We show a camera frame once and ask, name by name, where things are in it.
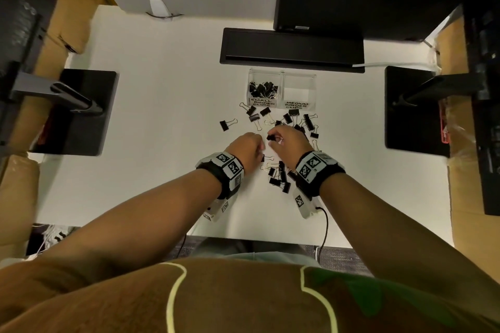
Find person's left hand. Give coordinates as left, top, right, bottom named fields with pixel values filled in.
left=224, top=132, right=266, bottom=173

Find person's right hand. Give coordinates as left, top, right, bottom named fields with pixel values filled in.
left=267, top=125, right=314, bottom=172

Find person's right forearm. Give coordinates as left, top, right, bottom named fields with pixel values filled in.
left=318, top=172, right=500, bottom=308

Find person's left forearm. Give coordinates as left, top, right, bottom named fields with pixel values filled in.
left=35, top=168, right=224, bottom=280

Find scattered black binder clips group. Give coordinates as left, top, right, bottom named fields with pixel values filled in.
left=219, top=103, right=321, bottom=194

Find heap of small boxed clips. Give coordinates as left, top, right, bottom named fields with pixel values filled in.
left=249, top=81, right=279, bottom=100

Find clear two-compartment plastic box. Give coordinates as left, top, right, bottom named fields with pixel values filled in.
left=247, top=67, right=317, bottom=110

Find grey-green trousers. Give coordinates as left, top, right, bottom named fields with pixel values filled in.
left=191, top=238, right=322, bottom=268

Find black square monitor base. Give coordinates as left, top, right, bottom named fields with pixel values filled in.
left=384, top=66, right=452, bottom=158
left=29, top=69, right=120, bottom=157

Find brown and green shirt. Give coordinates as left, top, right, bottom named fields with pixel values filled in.
left=0, top=256, right=500, bottom=333

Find black monitor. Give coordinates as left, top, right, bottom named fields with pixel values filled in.
left=0, top=0, right=59, bottom=152
left=462, top=0, right=500, bottom=216
left=273, top=0, right=472, bottom=42

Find red tag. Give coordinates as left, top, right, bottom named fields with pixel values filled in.
left=440, top=100, right=451, bottom=145

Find white paper tag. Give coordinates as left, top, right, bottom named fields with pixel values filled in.
left=145, top=0, right=184, bottom=20

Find tan wrapped cardboard box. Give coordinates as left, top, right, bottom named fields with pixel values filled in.
left=0, top=155, right=41, bottom=260

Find left wrist camera with markers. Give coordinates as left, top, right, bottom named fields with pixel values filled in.
left=195, top=151, right=245, bottom=223

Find wrist camera with markers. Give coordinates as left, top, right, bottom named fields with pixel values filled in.
left=195, top=151, right=245, bottom=223
left=288, top=151, right=347, bottom=220

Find right wrist camera with markers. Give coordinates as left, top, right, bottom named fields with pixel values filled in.
left=288, top=151, right=347, bottom=220

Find black cable tray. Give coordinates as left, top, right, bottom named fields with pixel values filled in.
left=219, top=28, right=366, bottom=74

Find white cable bundle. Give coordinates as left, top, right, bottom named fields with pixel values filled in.
left=27, top=223, right=80, bottom=256

